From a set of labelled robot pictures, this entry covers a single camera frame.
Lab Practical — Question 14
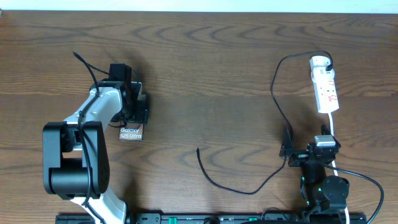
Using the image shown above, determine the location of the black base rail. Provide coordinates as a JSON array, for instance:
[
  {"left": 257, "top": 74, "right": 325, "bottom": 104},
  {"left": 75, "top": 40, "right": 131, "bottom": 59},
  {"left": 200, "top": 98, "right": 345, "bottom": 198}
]
[{"left": 55, "top": 212, "right": 368, "bottom": 224}]

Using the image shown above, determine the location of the white power strip cord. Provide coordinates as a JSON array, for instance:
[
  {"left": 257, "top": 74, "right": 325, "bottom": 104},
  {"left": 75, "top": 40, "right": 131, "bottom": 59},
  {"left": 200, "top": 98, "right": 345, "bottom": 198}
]
[{"left": 327, "top": 112, "right": 351, "bottom": 224}]

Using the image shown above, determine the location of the right camera black cable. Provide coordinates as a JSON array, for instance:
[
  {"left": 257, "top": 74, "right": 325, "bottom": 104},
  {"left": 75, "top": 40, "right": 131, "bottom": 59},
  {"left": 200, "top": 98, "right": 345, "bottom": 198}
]
[{"left": 320, "top": 162, "right": 385, "bottom": 224}]

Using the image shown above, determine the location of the black USB charging cable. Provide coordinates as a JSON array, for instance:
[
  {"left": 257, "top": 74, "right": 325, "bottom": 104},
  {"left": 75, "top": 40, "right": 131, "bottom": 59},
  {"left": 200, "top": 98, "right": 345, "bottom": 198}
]
[{"left": 196, "top": 50, "right": 334, "bottom": 196}]

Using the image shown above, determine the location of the left camera black cable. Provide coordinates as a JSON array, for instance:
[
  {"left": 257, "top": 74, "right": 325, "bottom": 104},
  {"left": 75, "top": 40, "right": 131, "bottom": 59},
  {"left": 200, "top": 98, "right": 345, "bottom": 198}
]
[{"left": 72, "top": 50, "right": 108, "bottom": 224}]

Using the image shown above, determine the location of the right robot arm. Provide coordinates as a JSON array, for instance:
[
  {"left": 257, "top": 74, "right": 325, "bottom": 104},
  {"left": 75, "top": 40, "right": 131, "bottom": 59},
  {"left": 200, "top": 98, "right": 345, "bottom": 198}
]
[{"left": 279, "top": 125, "right": 349, "bottom": 223}]

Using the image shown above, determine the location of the camera black cable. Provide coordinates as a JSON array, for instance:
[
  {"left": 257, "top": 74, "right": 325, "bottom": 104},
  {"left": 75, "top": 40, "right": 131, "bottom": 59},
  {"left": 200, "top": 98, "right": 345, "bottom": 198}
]
[
  {"left": 320, "top": 162, "right": 385, "bottom": 224},
  {"left": 72, "top": 50, "right": 108, "bottom": 224}
]

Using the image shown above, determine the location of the white power strip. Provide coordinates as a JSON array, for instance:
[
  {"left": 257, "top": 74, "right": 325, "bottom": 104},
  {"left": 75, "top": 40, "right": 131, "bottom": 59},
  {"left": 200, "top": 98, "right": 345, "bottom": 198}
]
[{"left": 310, "top": 55, "right": 339, "bottom": 114}]

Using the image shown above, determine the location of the white USB charger plug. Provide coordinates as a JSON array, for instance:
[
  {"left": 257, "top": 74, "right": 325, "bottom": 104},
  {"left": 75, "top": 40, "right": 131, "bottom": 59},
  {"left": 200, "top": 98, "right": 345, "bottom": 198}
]
[{"left": 311, "top": 67, "right": 335, "bottom": 83}]

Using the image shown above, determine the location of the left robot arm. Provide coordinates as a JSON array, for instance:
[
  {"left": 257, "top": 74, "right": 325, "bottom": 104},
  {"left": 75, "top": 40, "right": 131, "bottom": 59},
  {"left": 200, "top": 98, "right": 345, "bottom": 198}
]
[{"left": 42, "top": 63, "right": 149, "bottom": 224}]

